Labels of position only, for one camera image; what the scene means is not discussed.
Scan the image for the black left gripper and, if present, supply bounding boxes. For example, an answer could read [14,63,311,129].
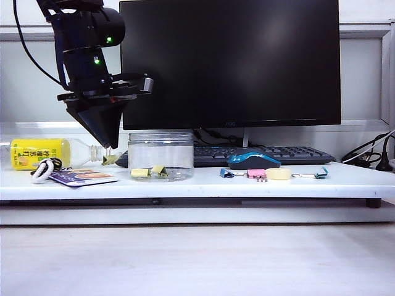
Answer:
[57,73,138,149]

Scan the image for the round transparent plastic jar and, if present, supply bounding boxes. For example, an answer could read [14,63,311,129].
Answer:
[127,131,195,183]

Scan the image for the purple orange printed card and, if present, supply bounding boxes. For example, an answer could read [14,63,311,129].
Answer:
[49,168,120,189]

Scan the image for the yellow label plastic bottle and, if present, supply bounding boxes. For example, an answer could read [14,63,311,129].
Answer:
[0,138,104,171]

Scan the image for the white desk riser board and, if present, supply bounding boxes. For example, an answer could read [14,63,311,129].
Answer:
[0,133,395,201]

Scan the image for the blue binder clip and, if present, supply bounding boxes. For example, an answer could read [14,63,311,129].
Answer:
[219,167,247,179]

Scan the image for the black computer monitor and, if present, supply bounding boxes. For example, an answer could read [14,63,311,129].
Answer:
[118,0,341,131]

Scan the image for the black and blue mouse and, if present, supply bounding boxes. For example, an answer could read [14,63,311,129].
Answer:
[227,150,282,171]

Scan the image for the pink binder clip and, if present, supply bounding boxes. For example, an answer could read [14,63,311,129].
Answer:
[246,168,268,184]

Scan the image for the black computer keyboard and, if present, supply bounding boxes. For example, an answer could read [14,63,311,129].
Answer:
[114,145,336,169]

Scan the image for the teal binder clip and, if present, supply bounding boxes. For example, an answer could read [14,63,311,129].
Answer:
[290,166,330,180]

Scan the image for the black power plug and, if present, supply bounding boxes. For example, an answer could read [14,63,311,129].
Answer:
[375,152,395,172]

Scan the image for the silver aluminium frame rail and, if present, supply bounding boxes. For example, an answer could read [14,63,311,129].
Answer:
[0,120,390,134]

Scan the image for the black lanyard clasp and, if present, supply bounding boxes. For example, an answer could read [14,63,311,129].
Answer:
[48,157,74,172]

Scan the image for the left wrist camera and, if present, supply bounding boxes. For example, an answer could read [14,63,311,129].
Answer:
[111,72,155,96]

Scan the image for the white rope lanyard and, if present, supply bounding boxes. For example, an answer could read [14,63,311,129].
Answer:
[30,161,56,185]

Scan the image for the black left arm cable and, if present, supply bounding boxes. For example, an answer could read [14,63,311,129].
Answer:
[12,0,67,88]

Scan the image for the black monitor cables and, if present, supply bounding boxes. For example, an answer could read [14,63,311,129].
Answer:
[193,128,244,147]

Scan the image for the grey aluminium frame rail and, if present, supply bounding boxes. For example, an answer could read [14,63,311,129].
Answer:
[0,23,390,43]

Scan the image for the black power cables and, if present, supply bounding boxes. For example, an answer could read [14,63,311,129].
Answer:
[341,129,395,169]

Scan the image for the aluminium frame post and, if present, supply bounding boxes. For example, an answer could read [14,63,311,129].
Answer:
[380,18,395,126]

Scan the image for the white cable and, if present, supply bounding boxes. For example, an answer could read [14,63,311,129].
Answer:
[342,131,395,163]

